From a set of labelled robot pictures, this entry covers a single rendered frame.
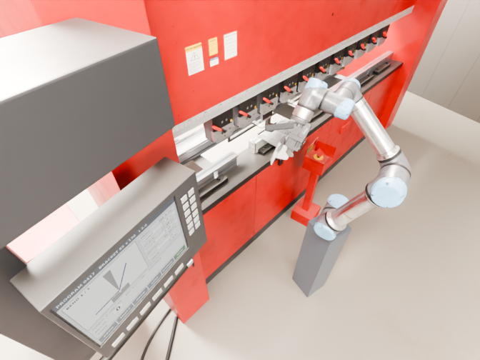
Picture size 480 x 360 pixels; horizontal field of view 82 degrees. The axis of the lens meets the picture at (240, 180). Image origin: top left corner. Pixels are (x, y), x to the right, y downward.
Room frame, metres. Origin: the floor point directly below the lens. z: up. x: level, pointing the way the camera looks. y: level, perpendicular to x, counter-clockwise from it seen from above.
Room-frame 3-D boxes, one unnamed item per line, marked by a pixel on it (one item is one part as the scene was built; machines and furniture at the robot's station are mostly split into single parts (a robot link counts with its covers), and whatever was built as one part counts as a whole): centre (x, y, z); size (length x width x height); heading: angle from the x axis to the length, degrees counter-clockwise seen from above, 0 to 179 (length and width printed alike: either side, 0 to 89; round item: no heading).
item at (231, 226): (2.03, -0.67, 0.42); 3.00 x 0.21 x 0.83; 135
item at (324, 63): (2.01, -0.59, 1.26); 0.15 x 0.09 x 0.17; 135
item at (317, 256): (0.95, -0.53, 0.39); 0.18 x 0.18 x 0.78; 32
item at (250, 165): (2.03, -0.67, 0.85); 3.00 x 0.21 x 0.04; 135
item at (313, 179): (1.60, -0.61, 0.39); 0.06 x 0.06 x 0.54; 53
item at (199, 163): (1.55, 0.40, 0.81); 0.64 x 0.08 x 0.14; 45
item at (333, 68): (2.15, -0.73, 1.26); 0.15 x 0.09 x 0.17; 135
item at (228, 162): (1.21, 0.21, 0.92); 0.50 x 0.06 x 0.10; 135
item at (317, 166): (1.60, -0.61, 0.75); 0.20 x 0.16 x 0.18; 143
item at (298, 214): (1.58, -0.64, 0.06); 0.25 x 0.20 x 0.12; 53
